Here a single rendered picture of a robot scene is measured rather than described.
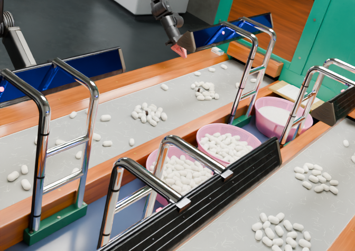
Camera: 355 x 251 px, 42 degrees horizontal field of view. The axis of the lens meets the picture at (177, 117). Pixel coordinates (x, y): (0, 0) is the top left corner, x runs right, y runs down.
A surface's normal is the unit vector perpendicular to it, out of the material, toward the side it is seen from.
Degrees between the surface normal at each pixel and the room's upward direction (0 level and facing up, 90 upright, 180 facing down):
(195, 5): 90
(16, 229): 90
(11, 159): 0
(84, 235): 0
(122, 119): 0
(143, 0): 90
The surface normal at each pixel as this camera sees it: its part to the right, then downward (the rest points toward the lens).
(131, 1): -0.76, 0.17
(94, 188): 0.75, 0.47
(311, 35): -0.62, 0.28
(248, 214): 0.22, -0.84
